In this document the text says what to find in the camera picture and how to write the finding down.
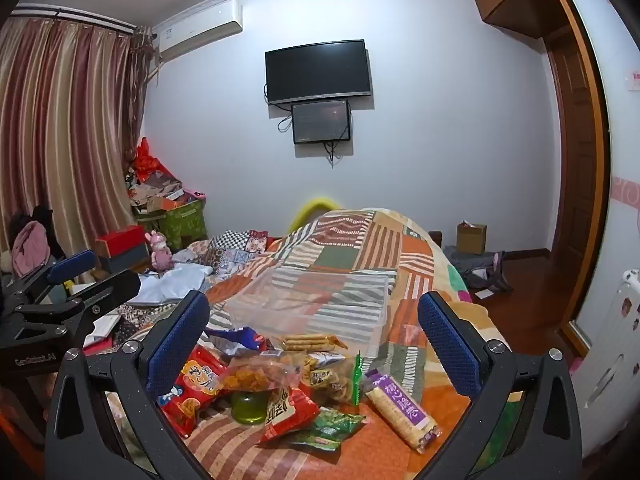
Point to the striped curtain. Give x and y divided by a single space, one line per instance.
65 125

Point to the blue white snack packet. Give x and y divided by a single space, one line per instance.
235 337

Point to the red plastic bag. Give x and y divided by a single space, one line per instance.
145 160

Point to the orange ball snack packet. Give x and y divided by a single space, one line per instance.
255 375

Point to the white air conditioner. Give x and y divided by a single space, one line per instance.
200 30

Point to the egg roll packet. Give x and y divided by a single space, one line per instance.
310 342

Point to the purple rice cracker packet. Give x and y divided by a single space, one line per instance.
400 410

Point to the curtain rail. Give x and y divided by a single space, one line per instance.
75 16

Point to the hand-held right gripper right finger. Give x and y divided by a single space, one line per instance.
447 345

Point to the brown cardboard box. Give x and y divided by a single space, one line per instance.
470 240

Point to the yellow hoop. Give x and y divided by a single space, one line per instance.
310 206

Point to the light blue cloth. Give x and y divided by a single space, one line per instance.
170 280

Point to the green jelly cup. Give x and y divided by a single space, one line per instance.
248 410

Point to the pink plush toy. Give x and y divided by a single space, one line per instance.
160 255

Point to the green snack packet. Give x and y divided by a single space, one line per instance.
327 427

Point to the small red snack packet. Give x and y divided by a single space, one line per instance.
287 412

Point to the small black monitor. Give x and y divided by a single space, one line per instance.
320 121

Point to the pink cloth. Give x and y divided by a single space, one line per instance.
30 250

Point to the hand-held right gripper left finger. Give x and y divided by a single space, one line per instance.
175 345

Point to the thin green sachet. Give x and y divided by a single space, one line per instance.
357 380

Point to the white paper sheet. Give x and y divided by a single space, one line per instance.
482 294

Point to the wooden door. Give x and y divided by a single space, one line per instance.
575 160

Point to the red box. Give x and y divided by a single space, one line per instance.
122 240

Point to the green storage box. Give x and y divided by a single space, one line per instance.
185 222

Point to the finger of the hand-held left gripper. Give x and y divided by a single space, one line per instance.
112 287
72 262

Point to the grey bag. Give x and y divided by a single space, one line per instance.
475 265

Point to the black wall television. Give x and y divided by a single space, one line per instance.
317 70

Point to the clear plastic container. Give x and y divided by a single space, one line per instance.
310 300

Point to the yellow mixed snack packet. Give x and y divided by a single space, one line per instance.
325 377

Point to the black cloth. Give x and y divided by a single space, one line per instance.
45 217

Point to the checkered cloth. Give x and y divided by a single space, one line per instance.
230 240

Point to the large red snack packet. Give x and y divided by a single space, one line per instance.
192 390

